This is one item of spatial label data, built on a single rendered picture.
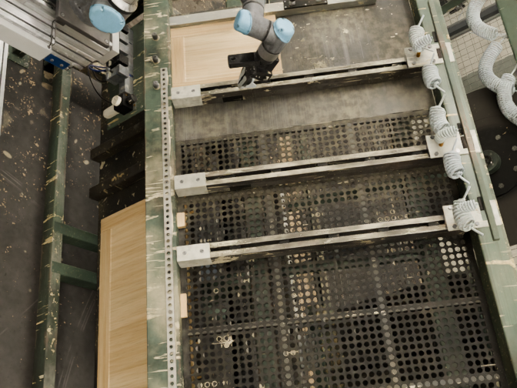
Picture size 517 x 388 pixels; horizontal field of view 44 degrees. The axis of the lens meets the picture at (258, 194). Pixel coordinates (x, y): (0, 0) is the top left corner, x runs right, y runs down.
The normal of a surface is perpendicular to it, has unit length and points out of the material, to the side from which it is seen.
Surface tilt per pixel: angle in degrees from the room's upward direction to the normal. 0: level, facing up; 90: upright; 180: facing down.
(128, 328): 90
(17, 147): 0
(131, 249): 90
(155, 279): 58
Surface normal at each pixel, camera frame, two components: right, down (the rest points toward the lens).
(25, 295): 0.79, -0.34
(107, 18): -0.14, 0.84
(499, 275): -0.09, -0.44
